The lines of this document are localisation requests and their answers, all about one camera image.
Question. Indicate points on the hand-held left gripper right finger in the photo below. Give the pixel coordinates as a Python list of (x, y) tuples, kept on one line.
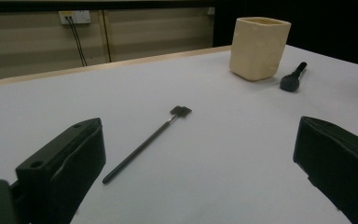
[(338, 161)]

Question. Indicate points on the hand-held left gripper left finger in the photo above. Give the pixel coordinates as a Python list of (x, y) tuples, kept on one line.
[(71, 161)]

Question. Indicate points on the thin black flat-head brush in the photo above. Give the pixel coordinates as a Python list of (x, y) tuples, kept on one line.
[(143, 145)]

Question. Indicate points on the thick black makeup brush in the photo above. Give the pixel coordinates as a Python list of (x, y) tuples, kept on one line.
[(290, 83)]

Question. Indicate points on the cream square cup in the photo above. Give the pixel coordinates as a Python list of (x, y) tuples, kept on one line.
[(258, 49)]

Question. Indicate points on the white table mat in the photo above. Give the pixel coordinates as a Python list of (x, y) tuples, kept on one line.
[(214, 155)]

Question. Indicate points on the black curtain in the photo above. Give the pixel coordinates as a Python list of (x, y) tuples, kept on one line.
[(323, 25)]

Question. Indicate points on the black horizontal bar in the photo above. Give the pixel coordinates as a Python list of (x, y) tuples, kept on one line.
[(105, 5)]

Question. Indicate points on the white wall socket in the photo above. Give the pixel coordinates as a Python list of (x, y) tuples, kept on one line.
[(79, 17)]

